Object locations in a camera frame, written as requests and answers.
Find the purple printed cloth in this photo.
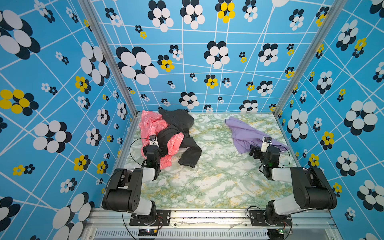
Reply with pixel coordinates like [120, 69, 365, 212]
[225, 117, 270, 154]

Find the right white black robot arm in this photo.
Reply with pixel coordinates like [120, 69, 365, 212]
[250, 146, 337, 225]

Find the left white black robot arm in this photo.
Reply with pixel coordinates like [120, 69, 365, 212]
[102, 144, 162, 219]

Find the pink patterned cloth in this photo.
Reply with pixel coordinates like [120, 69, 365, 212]
[139, 111, 184, 170]

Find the black cloth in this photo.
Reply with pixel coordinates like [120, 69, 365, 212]
[157, 109, 202, 168]

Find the right small circuit board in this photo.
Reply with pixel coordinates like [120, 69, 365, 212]
[268, 229, 285, 240]

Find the small circuit board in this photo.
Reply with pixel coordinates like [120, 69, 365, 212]
[268, 229, 285, 240]
[138, 229, 158, 238]

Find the left small circuit board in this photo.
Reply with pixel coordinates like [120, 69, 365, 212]
[138, 229, 158, 238]

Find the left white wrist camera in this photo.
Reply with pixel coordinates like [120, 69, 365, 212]
[149, 135, 159, 146]

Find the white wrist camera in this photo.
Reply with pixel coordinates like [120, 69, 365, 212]
[149, 135, 159, 146]
[261, 137, 272, 153]

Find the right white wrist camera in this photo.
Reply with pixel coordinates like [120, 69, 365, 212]
[261, 137, 272, 153]

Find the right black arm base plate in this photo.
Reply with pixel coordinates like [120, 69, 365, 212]
[247, 210, 292, 229]

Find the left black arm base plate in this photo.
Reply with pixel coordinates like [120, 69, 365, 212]
[129, 210, 171, 227]

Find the right aluminium corner post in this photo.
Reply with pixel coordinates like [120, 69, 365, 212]
[274, 0, 348, 119]

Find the aluminium corner post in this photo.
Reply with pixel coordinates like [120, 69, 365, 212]
[274, 0, 348, 119]
[79, 0, 138, 118]

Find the aluminium front frame rail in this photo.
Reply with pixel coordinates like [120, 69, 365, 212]
[81, 209, 342, 240]

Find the left aluminium corner post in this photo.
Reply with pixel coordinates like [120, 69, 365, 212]
[79, 0, 138, 118]

